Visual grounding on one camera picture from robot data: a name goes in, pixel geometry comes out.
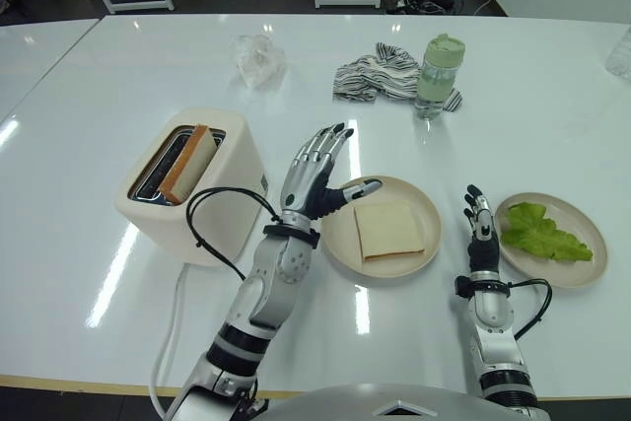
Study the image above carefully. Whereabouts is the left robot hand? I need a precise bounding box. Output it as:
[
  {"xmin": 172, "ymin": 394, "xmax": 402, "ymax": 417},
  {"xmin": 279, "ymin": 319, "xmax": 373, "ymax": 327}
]
[{"xmin": 279, "ymin": 121, "xmax": 384, "ymax": 228}]

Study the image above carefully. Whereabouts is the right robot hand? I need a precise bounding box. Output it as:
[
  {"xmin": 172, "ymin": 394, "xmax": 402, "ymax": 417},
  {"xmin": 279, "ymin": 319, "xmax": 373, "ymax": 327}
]
[{"xmin": 461, "ymin": 184, "xmax": 501, "ymax": 276}]

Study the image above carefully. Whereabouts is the green lettuce leaf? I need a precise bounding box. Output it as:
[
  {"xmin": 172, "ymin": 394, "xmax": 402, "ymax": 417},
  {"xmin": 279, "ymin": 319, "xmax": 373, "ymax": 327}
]
[{"xmin": 500, "ymin": 201, "xmax": 595, "ymax": 263}]

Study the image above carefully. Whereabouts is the beige plate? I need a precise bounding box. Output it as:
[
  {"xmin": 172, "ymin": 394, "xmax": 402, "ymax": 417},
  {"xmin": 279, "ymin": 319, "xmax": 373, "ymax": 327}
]
[
  {"xmin": 494, "ymin": 191, "xmax": 608, "ymax": 288},
  {"xmin": 319, "ymin": 174, "xmax": 443, "ymax": 278}
]

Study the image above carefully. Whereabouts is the cream toaster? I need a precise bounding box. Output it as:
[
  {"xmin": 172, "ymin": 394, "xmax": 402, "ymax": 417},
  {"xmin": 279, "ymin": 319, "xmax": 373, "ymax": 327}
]
[{"xmin": 113, "ymin": 106, "xmax": 269, "ymax": 268}]

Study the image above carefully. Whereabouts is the bread slice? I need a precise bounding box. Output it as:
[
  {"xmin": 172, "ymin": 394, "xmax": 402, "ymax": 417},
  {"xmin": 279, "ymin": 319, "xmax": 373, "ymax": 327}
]
[
  {"xmin": 158, "ymin": 123, "xmax": 221, "ymax": 205},
  {"xmin": 353, "ymin": 199, "xmax": 427, "ymax": 263}
]

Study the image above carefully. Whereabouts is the striped cloth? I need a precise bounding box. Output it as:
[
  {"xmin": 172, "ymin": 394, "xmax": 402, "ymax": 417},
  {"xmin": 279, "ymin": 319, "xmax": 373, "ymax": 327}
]
[{"xmin": 331, "ymin": 41, "xmax": 465, "ymax": 112}]

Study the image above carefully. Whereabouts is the clear plastic bag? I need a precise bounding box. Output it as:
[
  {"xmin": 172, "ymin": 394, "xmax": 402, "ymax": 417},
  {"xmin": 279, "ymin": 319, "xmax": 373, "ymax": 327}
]
[{"xmin": 231, "ymin": 34, "xmax": 288, "ymax": 89}]

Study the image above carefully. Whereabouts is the green lidded water bottle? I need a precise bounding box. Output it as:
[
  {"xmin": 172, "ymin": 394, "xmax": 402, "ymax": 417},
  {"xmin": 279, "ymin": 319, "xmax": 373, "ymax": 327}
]
[{"xmin": 413, "ymin": 33, "xmax": 466, "ymax": 120}]

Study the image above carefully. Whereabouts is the robot body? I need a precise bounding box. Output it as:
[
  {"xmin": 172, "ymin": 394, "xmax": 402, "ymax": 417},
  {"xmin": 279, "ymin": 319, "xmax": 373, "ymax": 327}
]
[{"xmin": 256, "ymin": 382, "xmax": 517, "ymax": 421}]

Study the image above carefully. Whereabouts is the white cord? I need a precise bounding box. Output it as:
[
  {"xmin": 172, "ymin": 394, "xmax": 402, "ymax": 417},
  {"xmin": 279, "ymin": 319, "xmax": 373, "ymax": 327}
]
[{"xmin": 148, "ymin": 262, "xmax": 193, "ymax": 420}]

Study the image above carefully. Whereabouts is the black cable bundle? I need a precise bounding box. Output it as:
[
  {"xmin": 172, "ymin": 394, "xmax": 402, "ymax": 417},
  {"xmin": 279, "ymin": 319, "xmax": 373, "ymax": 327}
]
[{"xmin": 385, "ymin": 0, "xmax": 465, "ymax": 16}]

